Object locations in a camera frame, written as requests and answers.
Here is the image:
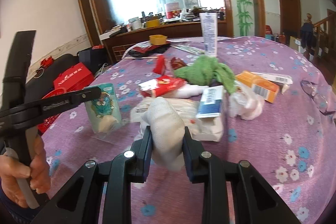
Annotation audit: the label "blue white box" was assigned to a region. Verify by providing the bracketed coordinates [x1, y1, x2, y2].
[196, 85, 225, 119]

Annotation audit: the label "white plastic bag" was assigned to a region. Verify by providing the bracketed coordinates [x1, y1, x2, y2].
[229, 80, 265, 121]

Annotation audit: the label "red white snack wrapper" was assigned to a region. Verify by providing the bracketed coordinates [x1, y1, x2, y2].
[138, 75, 186, 98]

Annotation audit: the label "eyeglasses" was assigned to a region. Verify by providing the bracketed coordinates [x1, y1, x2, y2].
[300, 80, 335, 116]

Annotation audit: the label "red gift bag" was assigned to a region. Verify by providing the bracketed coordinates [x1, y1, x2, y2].
[54, 63, 94, 92]

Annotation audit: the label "white lotion tube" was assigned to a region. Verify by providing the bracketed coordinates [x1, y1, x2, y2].
[199, 12, 218, 57]

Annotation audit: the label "dark red foil wrapper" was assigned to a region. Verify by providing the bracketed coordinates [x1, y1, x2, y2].
[170, 57, 187, 71]

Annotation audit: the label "person's left hand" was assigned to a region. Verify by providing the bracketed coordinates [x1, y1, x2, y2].
[1, 136, 51, 208]

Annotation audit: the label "orange medicine box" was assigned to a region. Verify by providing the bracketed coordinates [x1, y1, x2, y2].
[235, 71, 280, 103]

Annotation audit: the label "black leather sofa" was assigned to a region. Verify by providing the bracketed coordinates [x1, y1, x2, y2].
[25, 53, 79, 103]

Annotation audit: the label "cartoon tissue packet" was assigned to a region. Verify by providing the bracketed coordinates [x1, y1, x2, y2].
[85, 83, 122, 139]

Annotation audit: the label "yellow square container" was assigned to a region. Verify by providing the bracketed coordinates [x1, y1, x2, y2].
[149, 35, 167, 46]

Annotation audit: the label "green towel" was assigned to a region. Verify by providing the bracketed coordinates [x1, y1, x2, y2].
[174, 55, 236, 94]

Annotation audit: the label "red mesh waste basket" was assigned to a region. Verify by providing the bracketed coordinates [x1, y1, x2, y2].
[36, 87, 68, 135]

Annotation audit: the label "purple floral tablecloth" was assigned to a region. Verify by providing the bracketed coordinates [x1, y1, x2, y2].
[43, 37, 335, 223]

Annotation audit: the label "white tissue wad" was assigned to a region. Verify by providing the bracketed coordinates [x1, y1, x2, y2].
[141, 97, 185, 172]

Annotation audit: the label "red black pouch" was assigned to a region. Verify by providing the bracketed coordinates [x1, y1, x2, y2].
[128, 41, 170, 57]

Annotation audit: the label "white barcode box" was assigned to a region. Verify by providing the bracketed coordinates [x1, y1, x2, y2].
[252, 72, 293, 94]

